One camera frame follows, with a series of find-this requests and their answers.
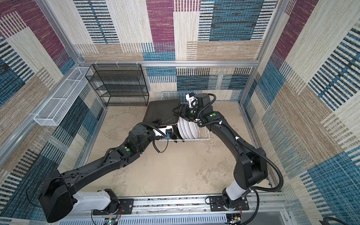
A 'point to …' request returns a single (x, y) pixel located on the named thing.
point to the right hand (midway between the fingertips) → (174, 114)
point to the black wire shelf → (119, 85)
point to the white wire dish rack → (204, 132)
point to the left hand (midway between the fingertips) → (157, 115)
